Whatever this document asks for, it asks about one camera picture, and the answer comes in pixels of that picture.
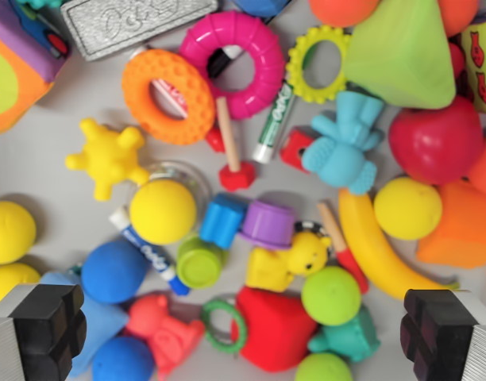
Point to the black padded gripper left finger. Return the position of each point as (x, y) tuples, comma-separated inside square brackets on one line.
[(44, 329)]

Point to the light blue foam block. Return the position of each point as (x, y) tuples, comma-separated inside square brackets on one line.
[(102, 321)]

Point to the teal rubber figure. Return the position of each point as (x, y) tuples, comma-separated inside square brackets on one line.
[(350, 337)]

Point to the red plastic apple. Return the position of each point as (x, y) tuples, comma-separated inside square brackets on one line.
[(437, 143)]

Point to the green plastic cup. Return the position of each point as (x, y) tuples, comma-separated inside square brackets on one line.
[(199, 270)]

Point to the small red toy block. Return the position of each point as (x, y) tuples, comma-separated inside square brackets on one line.
[(292, 148)]

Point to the orange foam block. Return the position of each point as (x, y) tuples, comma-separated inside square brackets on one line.
[(461, 230)]

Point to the yellow fabric cube fish print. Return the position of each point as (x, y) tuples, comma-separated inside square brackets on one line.
[(481, 63)]

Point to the purple plastic cup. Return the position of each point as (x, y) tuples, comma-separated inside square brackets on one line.
[(267, 224)]

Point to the red foam block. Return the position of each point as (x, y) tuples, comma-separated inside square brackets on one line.
[(275, 329)]

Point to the yellow plastic banana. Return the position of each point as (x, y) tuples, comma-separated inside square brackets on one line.
[(370, 250)]

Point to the black dry-erase marker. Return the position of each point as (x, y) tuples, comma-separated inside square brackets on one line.
[(223, 61)]

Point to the blue cylinder block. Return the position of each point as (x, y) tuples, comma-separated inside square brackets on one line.
[(223, 222)]

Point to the green foam ball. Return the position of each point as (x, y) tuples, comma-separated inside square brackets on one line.
[(322, 369), (330, 295)]

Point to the orange purple fabric cube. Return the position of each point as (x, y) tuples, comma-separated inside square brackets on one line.
[(16, 67)]

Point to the green foam pyramid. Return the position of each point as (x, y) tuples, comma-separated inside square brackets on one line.
[(402, 55)]

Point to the blue foam ball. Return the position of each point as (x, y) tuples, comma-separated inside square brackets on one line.
[(114, 274), (122, 361)]

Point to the blue dry-erase marker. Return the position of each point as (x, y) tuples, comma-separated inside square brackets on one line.
[(149, 252)]

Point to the yellow foam ball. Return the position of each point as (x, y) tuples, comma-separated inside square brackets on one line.
[(10, 283), (407, 208), (163, 212), (8, 232)]

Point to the red dry-erase marker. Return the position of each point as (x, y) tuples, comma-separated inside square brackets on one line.
[(171, 95)]

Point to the coral red rubber bear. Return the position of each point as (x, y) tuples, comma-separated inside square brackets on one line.
[(167, 337)]

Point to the blue foam polyhedron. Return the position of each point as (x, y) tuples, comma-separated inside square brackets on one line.
[(263, 6)]

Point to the black padded gripper right finger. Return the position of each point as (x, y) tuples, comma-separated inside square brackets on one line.
[(437, 333)]

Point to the orange foam ball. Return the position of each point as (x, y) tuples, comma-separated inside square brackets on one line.
[(338, 11), (459, 16)]

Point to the yellow duck toy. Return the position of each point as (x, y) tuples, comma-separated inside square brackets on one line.
[(290, 258)]

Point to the light blue rubber figure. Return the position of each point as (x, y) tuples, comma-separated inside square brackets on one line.
[(342, 155)]

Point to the orange rounded foam shape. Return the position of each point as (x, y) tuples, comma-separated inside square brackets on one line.
[(485, 166)]

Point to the green dry-erase marker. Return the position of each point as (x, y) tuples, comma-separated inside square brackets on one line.
[(272, 123)]

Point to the yellow knobby rubber toy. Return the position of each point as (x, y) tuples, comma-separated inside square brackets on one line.
[(106, 158)]

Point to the teal spiky toy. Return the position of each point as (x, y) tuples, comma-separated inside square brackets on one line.
[(38, 2)]

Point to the grey foam eraser block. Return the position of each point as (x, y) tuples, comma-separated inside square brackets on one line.
[(120, 28)]

